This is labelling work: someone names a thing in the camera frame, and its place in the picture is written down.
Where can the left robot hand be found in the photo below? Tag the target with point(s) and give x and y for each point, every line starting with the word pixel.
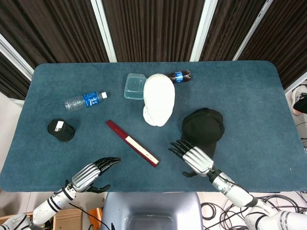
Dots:
pixel 86 174

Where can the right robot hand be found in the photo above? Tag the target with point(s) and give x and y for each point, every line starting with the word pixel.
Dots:
pixel 197 159

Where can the black cap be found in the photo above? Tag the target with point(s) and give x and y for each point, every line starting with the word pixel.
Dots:
pixel 204 129

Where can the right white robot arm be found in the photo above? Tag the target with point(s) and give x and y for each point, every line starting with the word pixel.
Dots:
pixel 242 201

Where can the white mannequin head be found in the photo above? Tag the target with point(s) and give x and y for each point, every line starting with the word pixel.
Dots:
pixel 158 98

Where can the blue table mat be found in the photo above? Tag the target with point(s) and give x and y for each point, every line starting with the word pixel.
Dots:
pixel 96 143

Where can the orange object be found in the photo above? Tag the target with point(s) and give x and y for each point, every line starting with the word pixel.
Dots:
pixel 95 215

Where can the cardboard box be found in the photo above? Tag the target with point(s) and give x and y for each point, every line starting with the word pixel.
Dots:
pixel 68 219

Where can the black cylindrical can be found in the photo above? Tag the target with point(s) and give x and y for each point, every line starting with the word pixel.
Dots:
pixel 61 130

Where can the red folding fan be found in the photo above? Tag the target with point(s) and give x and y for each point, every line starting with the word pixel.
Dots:
pixel 132 143

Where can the grey robot torso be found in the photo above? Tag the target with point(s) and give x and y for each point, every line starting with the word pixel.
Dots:
pixel 151 210

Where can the clear water bottle blue label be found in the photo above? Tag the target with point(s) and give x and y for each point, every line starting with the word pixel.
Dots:
pixel 84 100

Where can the dark cola bottle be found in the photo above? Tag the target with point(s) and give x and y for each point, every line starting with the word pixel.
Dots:
pixel 181 76

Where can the clear plastic container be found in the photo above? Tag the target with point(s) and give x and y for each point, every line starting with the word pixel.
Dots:
pixel 134 86

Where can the white sneaker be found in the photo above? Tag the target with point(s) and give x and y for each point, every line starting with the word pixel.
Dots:
pixel 298 98

